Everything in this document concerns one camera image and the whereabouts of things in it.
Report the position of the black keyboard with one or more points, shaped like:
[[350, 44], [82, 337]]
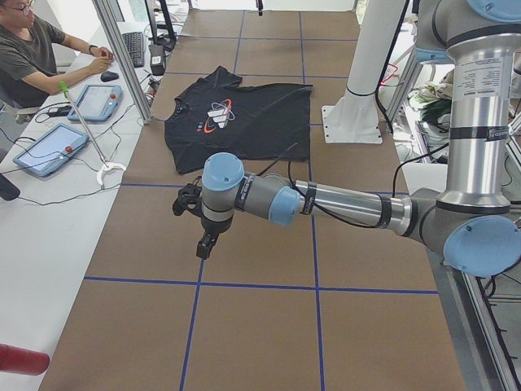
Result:
[[134, 43]]

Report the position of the black computer mouse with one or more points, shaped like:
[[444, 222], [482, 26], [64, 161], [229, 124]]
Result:
[[109, 76]]

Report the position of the near teach pendant tablet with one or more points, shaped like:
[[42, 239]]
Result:
[[51, 151]]

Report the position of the black power brick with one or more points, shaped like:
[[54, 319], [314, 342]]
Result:
[[157, 59]]

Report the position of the black graphic t-shirt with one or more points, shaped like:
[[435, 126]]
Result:
[[218, 114]]

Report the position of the aluminium frame post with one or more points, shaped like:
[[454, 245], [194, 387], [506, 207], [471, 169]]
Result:
[[110, 27]]

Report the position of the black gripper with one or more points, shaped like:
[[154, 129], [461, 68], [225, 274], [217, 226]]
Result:
[[215, 226]]

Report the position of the metal reacher grabber tool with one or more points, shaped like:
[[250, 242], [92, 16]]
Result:
[[107, 165]]

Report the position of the far teach pendant tablet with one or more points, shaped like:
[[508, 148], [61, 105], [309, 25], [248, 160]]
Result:
[[99, 102]]

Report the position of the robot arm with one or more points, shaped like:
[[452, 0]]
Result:
[[468, 223]]

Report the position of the teach pendant tablet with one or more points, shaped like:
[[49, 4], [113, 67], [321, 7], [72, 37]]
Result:
[[51, 151], [99, 102]]

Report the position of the red cylinder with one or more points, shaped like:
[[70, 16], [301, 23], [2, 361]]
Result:
[[23, 361]]

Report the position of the seated person dark shirt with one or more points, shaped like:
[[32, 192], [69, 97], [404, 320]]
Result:
[[28, 68]]

